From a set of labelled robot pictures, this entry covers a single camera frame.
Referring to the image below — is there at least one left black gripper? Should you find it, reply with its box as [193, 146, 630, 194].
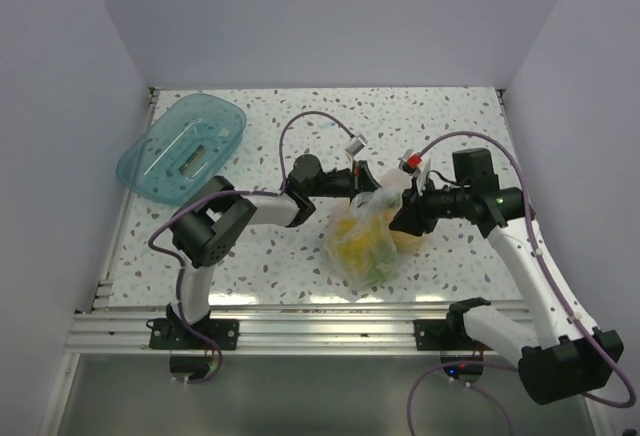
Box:
[307, 160, 398, 211]

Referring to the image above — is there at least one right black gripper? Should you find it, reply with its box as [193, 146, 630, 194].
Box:
[389, 174, 471, 237]

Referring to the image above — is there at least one yellow fake banana bunch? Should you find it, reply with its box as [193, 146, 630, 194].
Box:
[326, 219, 397, 278]

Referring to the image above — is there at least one clear plastic bag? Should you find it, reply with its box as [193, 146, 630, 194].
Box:
[325, 169, 426, 290]

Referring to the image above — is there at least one blue plastic fruit tray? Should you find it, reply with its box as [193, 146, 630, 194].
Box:
[116, 93, 246, 206]

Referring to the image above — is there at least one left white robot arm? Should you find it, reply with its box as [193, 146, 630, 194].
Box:
[167, 154, 381, 349]

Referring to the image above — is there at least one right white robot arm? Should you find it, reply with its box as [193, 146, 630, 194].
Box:
[390, 148, 624, 405]

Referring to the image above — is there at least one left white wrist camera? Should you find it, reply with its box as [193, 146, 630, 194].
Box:
[344, 135, 368, 157]

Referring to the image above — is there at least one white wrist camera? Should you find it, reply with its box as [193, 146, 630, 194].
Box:
[398, 149, 431, 194]
[344, 135, 368, 157]

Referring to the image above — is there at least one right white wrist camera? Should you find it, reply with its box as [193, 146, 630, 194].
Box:
[398, 149, 431, 194]

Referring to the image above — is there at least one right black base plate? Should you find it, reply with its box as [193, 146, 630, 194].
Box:
[413, 319, 479, 352]

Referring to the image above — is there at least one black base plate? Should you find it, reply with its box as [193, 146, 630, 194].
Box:
[146, 318, 240, 351]
[413, 319, 479, 352]

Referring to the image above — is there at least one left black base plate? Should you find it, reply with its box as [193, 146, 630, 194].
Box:
[146, 318, 240, 351]

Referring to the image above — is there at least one aluminium mounting rail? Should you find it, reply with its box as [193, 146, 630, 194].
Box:
[64, 302, 449, 356]

